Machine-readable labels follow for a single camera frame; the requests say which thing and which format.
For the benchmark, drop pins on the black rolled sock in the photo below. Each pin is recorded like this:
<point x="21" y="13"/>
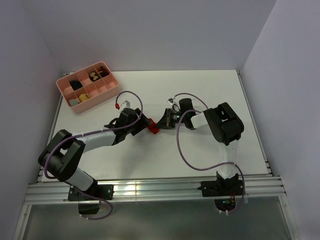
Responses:
<point x="75" y="84"/>

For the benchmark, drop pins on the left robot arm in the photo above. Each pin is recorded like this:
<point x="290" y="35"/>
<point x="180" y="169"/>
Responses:
<point x="62" y="155"/>

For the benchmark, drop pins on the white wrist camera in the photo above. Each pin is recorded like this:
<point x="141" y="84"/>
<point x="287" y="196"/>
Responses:
<point x="123" y="105"/>
<point x="171" y="101"/>

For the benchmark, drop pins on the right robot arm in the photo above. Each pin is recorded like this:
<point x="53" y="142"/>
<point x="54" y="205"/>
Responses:
<point x="224" y="124"/>

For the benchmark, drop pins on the dark red-black rolled sock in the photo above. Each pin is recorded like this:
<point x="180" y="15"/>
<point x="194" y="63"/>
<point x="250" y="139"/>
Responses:
<point x="103" y="72"/>

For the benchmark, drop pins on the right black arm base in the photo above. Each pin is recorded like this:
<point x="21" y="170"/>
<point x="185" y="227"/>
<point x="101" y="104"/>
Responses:
<point x="224" y="192"/>

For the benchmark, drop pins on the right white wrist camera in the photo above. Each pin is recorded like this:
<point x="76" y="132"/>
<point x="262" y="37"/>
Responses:
<point x="171" y="101"/>

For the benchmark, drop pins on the grey rolled sock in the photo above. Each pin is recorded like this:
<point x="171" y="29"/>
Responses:
<point x="73" y="102"/>

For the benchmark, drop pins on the red Santa sock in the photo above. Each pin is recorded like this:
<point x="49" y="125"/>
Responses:
<point x="152" y="127"/>

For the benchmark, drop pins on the pink plastic divided organizer box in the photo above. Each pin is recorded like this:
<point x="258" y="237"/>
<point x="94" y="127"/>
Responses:
<point x="99" y="91"/>

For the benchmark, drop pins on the aluminium front frame rail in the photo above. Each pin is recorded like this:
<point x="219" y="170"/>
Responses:
<point x="171" y="189"/>

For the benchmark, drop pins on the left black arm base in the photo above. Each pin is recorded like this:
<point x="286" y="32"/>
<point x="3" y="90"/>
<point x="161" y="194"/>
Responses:
<point x="90" y="201"/>

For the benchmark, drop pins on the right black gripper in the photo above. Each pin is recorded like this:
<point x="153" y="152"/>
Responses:
<point x="166" y="122"/>

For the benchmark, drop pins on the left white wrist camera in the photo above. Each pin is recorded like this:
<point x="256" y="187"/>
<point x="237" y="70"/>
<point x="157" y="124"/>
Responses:
<point x="123" y="105"/>

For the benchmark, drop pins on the brown and cream rolled sock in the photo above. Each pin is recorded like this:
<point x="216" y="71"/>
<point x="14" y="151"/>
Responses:
<point x="94" y="76"/>

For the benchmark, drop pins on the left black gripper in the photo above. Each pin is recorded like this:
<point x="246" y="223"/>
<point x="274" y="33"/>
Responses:
<point x="142" y="123"/>

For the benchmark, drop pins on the yellow rolled sock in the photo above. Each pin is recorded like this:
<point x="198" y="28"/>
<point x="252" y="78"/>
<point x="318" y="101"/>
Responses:
<point x="83" y="97"/>

